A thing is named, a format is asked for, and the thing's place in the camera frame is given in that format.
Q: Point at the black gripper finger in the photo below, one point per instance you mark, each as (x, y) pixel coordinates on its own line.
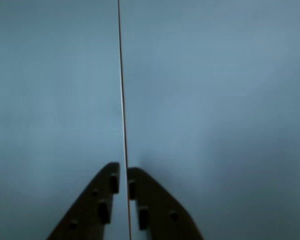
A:
(160, 200)
(85, 215)

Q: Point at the gray table mat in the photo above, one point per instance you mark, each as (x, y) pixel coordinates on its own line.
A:
(52, 100)
(215, 100)

